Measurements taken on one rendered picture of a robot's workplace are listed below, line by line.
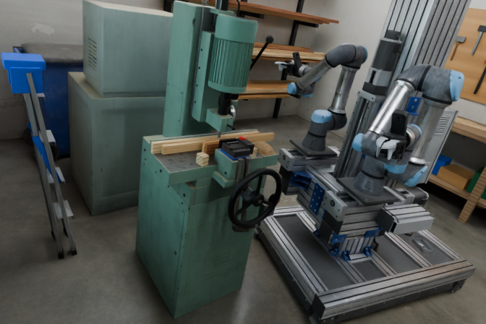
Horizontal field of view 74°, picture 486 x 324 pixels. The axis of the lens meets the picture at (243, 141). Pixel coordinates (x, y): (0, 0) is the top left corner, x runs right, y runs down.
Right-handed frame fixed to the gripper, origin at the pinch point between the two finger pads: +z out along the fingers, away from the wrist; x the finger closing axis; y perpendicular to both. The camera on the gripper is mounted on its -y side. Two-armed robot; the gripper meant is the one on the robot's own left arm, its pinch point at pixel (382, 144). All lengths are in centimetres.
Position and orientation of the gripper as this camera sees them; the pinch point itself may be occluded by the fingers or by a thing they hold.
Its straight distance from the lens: 110.4
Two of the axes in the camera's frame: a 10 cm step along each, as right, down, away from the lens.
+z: -6.6, 1.8, -7.3
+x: -7.5, -2.5, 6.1
